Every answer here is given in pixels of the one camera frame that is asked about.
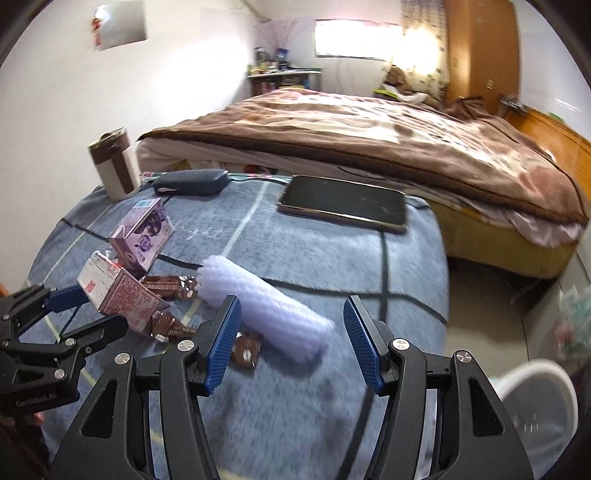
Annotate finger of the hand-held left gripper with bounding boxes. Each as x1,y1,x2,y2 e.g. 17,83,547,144
0,314,131,374
0,284,92,342

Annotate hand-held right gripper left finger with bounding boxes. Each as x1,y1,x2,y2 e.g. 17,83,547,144
48,294,243,480

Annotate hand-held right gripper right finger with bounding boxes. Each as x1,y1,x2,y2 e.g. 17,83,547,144
342,295,536,480

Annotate pink milk carton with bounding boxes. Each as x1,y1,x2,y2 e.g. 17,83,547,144
76,251,171,333

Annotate white foam net sleeve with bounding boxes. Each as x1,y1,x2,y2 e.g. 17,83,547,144
196,255,335,365

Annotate purple milk carton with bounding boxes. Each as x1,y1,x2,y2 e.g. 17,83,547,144
107,198,176,273

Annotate white round trash bin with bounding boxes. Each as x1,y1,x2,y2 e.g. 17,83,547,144
496,360,580,480

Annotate brown and white thermos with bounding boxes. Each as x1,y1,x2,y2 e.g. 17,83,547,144
88,127,141,201

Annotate black smartphone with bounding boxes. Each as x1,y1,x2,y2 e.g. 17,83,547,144
277,174,409,234

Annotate bed with yellow base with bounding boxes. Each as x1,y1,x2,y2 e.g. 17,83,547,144
139,138,587,280

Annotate black oval case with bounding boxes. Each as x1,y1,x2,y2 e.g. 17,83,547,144
151,168,229,197

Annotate translucent bin liner bag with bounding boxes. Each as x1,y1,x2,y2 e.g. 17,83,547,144
508,374,573,472

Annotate hanging clear plastic bag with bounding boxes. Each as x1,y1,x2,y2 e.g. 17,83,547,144
554,284,591,365

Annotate brown teddy bear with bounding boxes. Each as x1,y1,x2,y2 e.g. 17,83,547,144
381,65,441,107

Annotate small desk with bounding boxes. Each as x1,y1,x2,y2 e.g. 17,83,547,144
247,69,322,97

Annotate wooden headboard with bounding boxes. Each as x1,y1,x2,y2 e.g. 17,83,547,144
503,106,591,162

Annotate power strip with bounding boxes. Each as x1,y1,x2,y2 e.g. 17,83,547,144
499,95,529,114

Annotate row of small bottles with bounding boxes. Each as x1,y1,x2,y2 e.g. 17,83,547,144
247,46,294,75

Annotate patterned curtain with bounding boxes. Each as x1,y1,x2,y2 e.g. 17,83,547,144
399,0,451,93

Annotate window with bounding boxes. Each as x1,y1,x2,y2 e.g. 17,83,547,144
315,18,402,60

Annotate wooden wardrobe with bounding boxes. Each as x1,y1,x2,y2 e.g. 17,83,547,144
443,0,522,112

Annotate decorative branches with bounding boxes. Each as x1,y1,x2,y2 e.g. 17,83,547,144
255,17,312,51

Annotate wall poster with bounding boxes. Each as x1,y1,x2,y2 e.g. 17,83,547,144
91,0,147,51

